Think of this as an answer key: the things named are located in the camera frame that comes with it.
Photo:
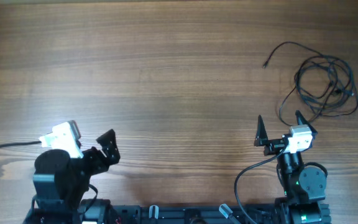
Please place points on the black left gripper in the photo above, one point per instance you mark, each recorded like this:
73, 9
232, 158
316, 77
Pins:
109, 149

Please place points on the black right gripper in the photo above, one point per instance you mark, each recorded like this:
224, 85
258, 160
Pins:
274, 145

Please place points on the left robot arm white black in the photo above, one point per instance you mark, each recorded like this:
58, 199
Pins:
62, 176

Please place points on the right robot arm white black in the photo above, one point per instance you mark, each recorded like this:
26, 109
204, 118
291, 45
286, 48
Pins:
304, 184

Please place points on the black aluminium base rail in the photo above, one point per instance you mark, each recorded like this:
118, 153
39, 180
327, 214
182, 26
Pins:
253, 213

